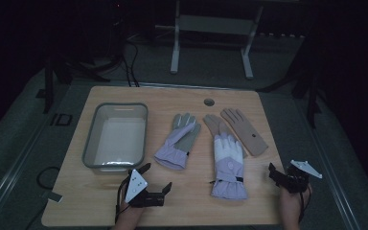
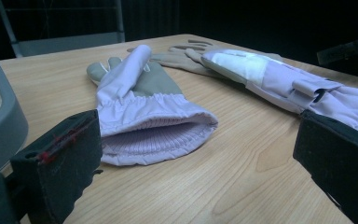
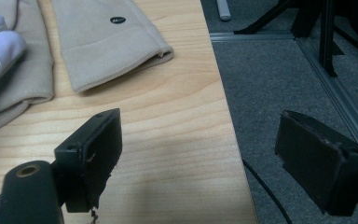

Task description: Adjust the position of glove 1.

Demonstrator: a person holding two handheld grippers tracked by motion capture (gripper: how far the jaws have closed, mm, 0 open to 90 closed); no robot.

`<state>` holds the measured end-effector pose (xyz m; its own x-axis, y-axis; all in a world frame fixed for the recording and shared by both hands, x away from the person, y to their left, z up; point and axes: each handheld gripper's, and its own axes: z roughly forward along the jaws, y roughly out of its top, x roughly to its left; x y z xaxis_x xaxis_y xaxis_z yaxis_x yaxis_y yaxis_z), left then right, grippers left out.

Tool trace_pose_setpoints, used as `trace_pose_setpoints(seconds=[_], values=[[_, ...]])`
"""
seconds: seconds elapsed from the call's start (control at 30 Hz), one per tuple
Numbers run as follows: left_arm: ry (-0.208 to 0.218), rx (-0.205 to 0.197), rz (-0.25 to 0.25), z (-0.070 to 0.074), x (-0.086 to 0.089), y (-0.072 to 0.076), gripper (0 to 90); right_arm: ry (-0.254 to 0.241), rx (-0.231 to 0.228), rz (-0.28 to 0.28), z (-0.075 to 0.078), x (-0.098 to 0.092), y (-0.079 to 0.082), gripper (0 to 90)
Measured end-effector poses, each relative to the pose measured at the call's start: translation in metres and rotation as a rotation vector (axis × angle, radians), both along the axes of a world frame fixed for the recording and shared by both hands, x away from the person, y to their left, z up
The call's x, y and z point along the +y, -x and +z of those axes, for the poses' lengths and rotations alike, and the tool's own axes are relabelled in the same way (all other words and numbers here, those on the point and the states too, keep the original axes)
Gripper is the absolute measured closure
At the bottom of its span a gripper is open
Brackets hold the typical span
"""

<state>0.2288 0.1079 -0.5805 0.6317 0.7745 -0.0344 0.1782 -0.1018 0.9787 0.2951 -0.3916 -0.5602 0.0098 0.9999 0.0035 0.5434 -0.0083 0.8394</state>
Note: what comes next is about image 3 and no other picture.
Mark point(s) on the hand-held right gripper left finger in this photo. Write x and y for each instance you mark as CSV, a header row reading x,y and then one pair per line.
x,y
96,155

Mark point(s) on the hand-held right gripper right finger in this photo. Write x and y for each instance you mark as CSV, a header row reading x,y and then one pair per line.
x,y
313,155

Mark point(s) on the beige sock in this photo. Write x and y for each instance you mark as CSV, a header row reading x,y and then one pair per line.
x,y
105,53

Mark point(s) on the white lilac soft glove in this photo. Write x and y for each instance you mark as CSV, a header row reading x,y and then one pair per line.
x,y
0,56

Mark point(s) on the black stand legs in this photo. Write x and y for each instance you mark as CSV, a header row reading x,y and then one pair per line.
x,y
327,34

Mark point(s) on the white tube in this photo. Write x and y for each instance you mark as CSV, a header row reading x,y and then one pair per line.
x,y
223,9

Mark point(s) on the long aluminium floor rail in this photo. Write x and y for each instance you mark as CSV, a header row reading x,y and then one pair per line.
x,y
338,93

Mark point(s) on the short aluminium floor rail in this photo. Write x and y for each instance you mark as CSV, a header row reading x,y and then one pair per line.
x,y
251,36

